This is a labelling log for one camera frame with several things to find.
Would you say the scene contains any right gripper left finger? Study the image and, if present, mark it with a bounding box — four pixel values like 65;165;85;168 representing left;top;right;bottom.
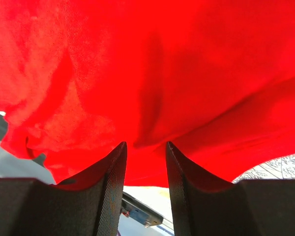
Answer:
0;142;127;236

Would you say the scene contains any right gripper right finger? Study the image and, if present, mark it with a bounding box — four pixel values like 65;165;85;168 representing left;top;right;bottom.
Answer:
166;142;295;236

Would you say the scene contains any red t shirt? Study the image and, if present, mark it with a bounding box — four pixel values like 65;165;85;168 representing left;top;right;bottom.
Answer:
0;0;295;187

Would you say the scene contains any floral patterned table mat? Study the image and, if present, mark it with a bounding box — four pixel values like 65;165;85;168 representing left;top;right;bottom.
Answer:
233;154;295;183

